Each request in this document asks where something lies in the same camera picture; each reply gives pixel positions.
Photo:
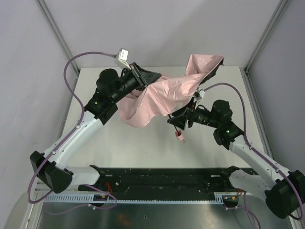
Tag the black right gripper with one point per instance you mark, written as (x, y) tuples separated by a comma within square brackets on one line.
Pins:
[(186, 118)]

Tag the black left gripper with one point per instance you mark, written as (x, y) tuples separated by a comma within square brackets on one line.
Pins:
[(139, 77)]

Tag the pink and black folding umbrella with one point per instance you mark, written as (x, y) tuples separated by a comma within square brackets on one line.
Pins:
[(168, 94)]

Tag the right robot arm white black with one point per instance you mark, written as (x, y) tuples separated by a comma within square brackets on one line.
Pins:
[(281, 189)]

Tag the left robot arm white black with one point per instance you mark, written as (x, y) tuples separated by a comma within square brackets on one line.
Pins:
[(51, 166)]

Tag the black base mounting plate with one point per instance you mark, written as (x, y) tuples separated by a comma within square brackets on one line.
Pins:
[(185, 183)]

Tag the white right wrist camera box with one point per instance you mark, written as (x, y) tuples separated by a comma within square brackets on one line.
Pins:
[(199, 94)]

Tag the grey slotted cable duct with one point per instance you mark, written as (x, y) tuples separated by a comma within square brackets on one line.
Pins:
[(101, 198)]

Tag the left aluminium corner post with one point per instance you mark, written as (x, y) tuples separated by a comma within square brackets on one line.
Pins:
[(54, 28)]

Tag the aluminium corner post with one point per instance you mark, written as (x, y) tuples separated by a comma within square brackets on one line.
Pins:
[(273, 22), (54, 28)]

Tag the right aluminium corner post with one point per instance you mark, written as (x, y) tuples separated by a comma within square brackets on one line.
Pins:
[(273, 22)]

